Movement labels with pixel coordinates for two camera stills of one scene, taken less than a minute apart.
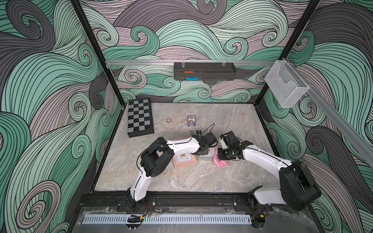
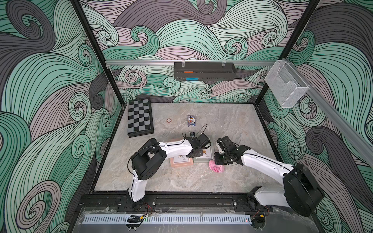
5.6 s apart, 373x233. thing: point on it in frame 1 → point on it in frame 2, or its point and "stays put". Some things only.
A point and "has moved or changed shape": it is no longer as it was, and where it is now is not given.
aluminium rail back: (190, 62) stays put
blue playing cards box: (191, 120) stays put
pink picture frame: (183, 159) stays put
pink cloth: (222, 163) has moved or changed shape
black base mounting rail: (176, 203) stays put
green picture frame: (210, 157) has moved or changed shape
